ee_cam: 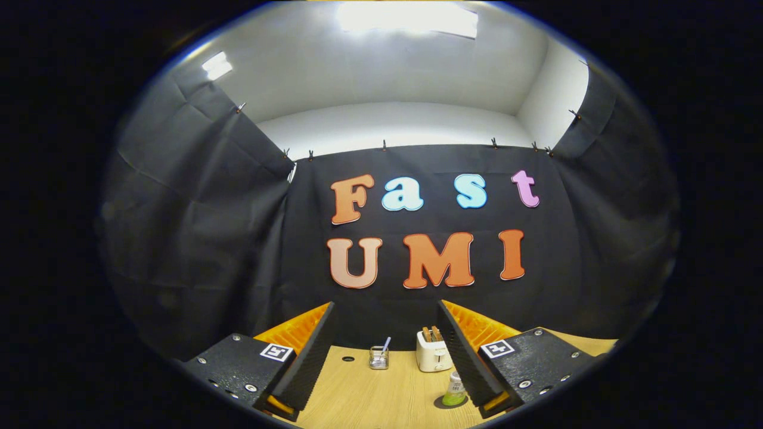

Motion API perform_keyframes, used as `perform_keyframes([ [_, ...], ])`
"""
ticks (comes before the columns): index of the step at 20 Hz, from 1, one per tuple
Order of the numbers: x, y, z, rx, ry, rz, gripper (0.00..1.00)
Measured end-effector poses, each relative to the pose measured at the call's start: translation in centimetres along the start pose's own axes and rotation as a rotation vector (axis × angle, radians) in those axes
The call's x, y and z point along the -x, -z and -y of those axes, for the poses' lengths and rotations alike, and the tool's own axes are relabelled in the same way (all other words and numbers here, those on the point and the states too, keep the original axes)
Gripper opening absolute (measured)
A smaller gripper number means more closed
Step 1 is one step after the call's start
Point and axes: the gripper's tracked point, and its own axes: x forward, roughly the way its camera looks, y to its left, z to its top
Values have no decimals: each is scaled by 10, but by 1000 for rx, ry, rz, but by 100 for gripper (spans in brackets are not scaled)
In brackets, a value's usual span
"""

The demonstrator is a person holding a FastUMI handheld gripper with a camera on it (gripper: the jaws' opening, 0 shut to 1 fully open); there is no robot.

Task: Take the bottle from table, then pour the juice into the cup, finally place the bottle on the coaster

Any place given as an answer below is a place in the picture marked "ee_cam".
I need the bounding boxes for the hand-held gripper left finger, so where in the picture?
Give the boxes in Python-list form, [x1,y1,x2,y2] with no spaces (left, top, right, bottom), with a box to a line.
[173,301,336,422]

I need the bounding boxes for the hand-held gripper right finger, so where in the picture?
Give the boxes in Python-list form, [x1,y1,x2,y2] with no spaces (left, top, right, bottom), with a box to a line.
[437,299,598,418]

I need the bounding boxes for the white-label juice bottle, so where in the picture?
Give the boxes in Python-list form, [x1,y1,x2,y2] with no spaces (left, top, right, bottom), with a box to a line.
[442,371,467,407]

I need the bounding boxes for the dark round coaster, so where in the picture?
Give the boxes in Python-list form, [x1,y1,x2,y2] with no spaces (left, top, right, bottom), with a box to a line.
[433,393,472,411]

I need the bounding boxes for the white toaster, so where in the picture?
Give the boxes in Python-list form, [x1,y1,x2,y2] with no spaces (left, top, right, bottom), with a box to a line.
[416,326,454,373]

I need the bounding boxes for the wooden table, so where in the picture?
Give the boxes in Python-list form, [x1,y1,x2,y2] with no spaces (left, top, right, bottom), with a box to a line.
[274,328,619,429]

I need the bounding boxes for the small ceiling light panel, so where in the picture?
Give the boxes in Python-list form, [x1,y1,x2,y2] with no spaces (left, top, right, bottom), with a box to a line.
[201,51,234,82]

